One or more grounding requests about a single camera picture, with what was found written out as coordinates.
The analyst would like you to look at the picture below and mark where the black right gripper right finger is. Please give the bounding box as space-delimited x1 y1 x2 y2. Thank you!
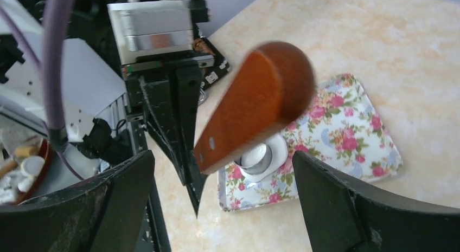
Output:
292 151 459 251

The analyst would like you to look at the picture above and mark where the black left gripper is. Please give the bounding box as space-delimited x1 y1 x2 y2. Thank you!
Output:
121 53 215 216

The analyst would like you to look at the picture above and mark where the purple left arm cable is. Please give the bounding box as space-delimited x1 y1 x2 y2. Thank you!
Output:
0 0 85 181

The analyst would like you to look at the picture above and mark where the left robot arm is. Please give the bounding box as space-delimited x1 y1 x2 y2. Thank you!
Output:
1 0 215 211

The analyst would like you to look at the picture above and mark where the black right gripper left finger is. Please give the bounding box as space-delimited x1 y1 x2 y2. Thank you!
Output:
1 151 155 251

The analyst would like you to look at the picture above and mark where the white dough piece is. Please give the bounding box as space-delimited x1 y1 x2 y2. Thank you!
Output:
240 133 289 182

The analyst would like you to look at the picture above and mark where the white floral tray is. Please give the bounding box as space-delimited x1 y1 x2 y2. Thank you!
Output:
218 74 403 212

